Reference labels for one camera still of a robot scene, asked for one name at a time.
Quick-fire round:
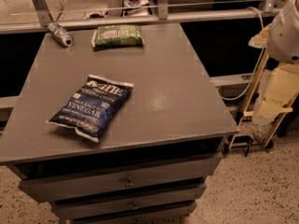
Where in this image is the green jalapeno chip bag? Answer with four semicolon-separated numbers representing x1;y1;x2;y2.
92;24;144;48

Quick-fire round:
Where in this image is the grey drawer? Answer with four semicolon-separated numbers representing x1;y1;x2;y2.
51;183;206;219
72;201;196;224
19;152;222;203

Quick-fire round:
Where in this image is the top grey drawer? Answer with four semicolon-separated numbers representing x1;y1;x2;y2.
19;152;222;203

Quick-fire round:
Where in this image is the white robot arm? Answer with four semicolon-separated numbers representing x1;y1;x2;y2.
249;0;299;126

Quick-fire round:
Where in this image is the blue vinegar chip bag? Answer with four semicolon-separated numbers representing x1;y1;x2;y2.
48;75;134;143

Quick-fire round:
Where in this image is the grey drawer cabinet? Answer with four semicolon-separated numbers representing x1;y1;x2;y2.
0;22;240;224

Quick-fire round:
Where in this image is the bottom grey drawer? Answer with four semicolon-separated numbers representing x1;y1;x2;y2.
72;201;196;224

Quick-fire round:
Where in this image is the middle grey drawer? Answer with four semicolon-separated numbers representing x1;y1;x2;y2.
51;183;206;219

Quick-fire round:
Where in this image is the white cable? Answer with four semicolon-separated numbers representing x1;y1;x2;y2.
220;6;266;102

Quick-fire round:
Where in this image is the grey metal railing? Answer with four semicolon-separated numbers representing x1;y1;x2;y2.
0;0;285;34

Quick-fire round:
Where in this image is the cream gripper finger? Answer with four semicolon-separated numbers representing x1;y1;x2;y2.
249;25;270;49
252;63;299;126

